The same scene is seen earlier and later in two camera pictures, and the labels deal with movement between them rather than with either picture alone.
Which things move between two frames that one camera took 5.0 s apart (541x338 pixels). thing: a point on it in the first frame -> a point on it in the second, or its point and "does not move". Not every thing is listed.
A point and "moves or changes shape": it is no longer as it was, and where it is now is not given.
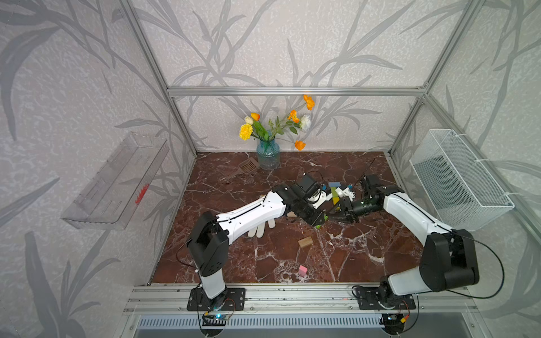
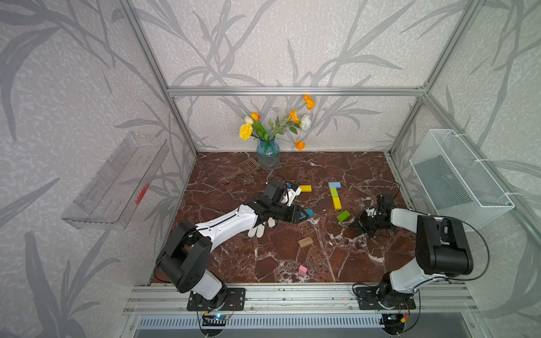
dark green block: (325, 219) moves or changes shape
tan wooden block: (305, 241) does not move
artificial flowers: (254, 129) does not move
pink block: (302, 270) does not move
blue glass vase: (268, 155) does not move
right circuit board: (394, 323) does not move
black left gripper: (318, 216) -> (295, 213)
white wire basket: (462, 196) does not move
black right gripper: (349, 217) -> (360, 220)
